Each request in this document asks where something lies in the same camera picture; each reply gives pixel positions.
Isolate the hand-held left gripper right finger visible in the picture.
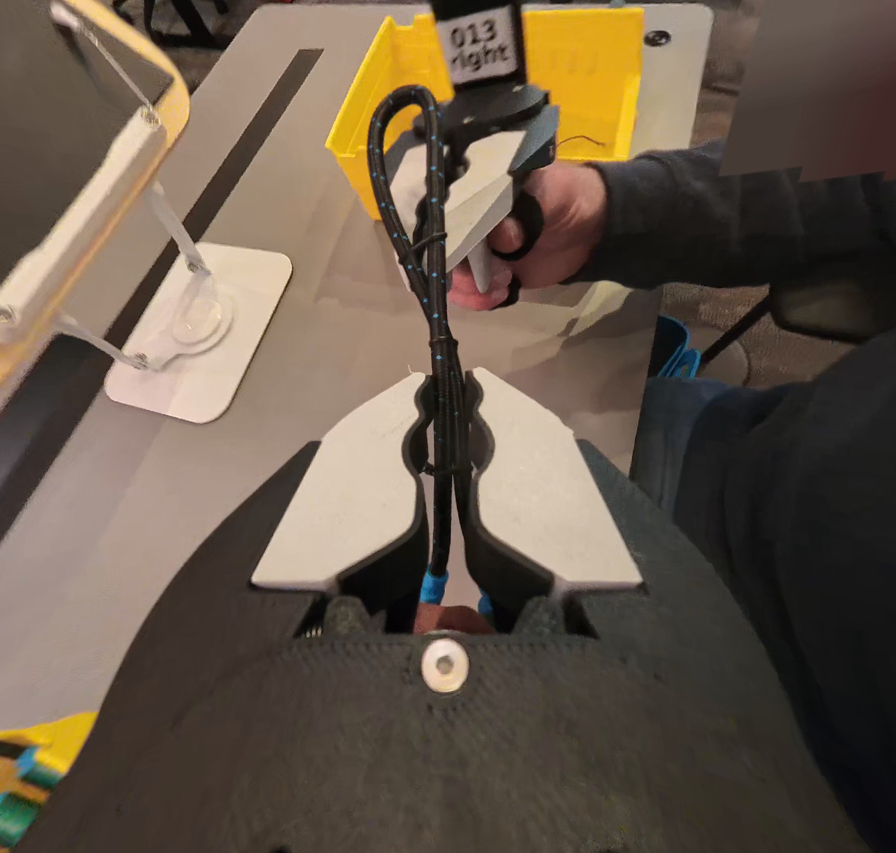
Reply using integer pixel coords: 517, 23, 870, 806
462, 369, 645, 599

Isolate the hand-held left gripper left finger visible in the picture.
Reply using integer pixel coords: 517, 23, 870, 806
251, 372, 429, 596

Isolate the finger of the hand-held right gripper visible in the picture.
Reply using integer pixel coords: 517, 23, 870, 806
388, 147, 452, 259
441, 109, 561, 294

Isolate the black braided hdmi cable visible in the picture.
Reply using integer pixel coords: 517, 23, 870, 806
367, 86, 477, 619

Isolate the yellow plastic bin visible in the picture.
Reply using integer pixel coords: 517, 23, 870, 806
325, 7, 648, 221
0, 713, 99, 826

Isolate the person's right forearm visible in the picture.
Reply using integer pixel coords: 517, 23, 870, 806
588, 140, 896, 294

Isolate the person's right hand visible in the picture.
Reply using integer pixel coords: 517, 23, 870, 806
451, 163, 610, 311

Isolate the blue fabric seat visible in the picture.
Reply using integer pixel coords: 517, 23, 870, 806
651, 316, 701, 382

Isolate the black chair with armrest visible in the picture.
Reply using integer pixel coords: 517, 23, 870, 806
700, 273, 896, 371

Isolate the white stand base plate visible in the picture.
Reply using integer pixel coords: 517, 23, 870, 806
0, 98, 294, 424

